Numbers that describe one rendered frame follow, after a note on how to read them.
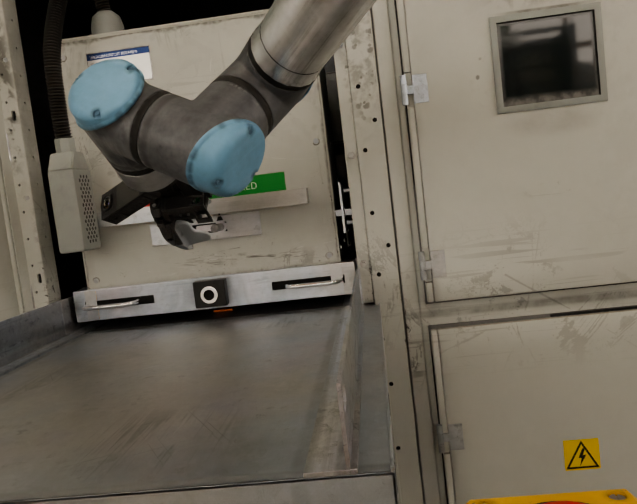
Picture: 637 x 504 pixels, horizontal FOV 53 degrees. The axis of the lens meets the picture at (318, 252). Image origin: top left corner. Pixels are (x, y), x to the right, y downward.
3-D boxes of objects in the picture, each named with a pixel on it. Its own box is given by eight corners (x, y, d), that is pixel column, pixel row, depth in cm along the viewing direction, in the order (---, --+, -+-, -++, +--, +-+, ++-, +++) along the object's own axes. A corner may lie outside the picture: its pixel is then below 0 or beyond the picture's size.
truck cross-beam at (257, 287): (358, 293, 117) (354, 261, 116) (76, 322, 122) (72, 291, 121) (358, 289, 122) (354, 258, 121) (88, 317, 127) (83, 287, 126)
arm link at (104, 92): (112, 131, 68) (42, 101, 70) (154, 189, 79) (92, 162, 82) (160, 65, 71) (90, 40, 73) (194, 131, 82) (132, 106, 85)
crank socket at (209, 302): (226, 306, 116) (222, 279, 116) (194, 309, 117) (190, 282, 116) (229, 303, 119) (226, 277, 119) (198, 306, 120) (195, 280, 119)
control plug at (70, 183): (85, 251, 110) (70, 149, 109) (58, 254, 110) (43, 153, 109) (104, 247, 118) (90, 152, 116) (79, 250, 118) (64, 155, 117)
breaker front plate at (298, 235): (340, 270, 117) (309, 5, 113) (87, 298, 121) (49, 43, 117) (340, 269, 118) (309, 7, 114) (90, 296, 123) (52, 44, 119)
